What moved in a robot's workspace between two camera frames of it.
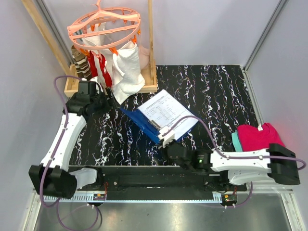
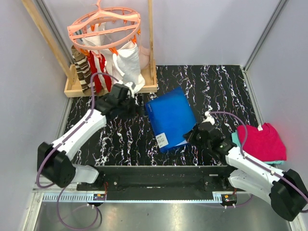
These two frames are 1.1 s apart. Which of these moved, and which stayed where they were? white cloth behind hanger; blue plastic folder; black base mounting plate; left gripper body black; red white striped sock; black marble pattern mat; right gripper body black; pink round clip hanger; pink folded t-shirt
Moved: left gripper body black; blue plastic folder; right gripper body black
Stayed: black base mounting plate; white cloth behind hanger; pink folded t-shirt; black marble pattern mat; pink round clip hanger; red white striped sock
